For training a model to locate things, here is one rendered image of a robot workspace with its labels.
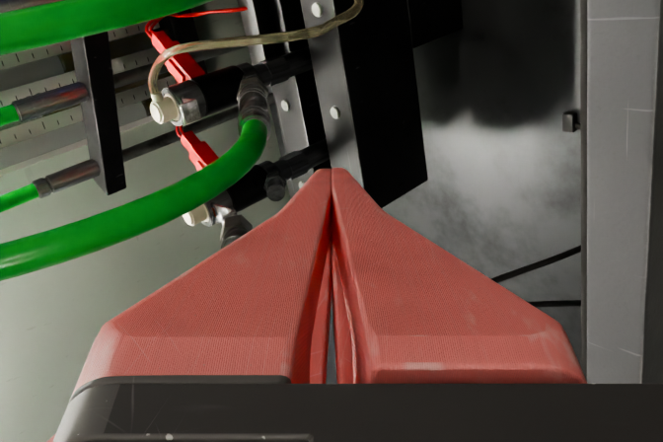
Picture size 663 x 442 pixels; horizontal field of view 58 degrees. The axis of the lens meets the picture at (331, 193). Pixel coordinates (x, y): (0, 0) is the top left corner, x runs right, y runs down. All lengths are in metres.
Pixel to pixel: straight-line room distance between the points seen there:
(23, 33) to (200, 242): 0.59
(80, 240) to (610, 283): 0.32
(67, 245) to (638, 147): 0.30
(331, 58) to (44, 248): 0.28
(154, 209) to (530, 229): 0.42
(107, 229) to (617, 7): 0.28
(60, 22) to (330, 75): 0.27
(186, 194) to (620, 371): 0.33
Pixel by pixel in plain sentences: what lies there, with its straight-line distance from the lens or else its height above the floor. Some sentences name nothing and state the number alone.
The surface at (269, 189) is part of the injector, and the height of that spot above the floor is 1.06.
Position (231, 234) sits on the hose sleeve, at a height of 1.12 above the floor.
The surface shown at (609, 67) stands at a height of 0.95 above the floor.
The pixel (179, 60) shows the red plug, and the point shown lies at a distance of 0.46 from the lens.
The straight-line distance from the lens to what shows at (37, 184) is 0.61.
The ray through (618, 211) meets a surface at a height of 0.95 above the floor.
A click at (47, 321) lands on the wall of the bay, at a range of 0.75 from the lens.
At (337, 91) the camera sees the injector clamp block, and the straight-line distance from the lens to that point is 0.47.
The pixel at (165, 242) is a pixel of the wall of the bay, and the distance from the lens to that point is 0.78.
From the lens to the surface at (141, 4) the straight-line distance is 0.25.
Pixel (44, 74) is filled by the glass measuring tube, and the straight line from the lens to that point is 0.66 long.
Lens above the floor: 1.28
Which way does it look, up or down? 35 degrees down
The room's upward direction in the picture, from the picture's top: 119 degrees counter-clockwise
